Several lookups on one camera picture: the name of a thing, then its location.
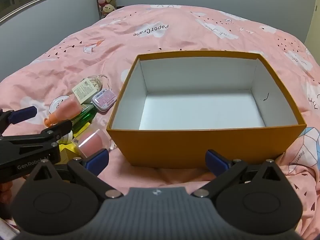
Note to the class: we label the small white labelled jar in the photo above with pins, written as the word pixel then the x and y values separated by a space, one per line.
pixel 66 138

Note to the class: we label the pink bottle with orange cap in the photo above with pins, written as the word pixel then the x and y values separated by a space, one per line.
pixel 67 108

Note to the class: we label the clear cup with pink filling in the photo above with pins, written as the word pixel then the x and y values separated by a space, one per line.
pixel 91 142

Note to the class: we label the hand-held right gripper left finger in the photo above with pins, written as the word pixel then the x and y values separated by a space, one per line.
pixel 96 160

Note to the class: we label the pink printed blanket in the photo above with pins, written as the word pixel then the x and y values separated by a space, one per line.
pixel 75 62

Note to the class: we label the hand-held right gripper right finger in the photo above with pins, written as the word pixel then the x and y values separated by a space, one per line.
pixel 216 161

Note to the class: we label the round white lid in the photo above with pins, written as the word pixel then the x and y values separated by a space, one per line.
pixel 56 105

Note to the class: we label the yellow box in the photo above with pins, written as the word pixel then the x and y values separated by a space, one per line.
pixel 67 152

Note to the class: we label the green bottle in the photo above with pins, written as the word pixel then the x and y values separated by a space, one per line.
pixel 86 117

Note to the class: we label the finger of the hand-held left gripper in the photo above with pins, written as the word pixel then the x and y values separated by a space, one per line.
pixel 25 113
pixel 42 135

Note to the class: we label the orange cardboard box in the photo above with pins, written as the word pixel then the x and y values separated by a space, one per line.
pixel 200 142

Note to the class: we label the small tin with pink label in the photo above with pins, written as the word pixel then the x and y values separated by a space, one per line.
pixel 103 100

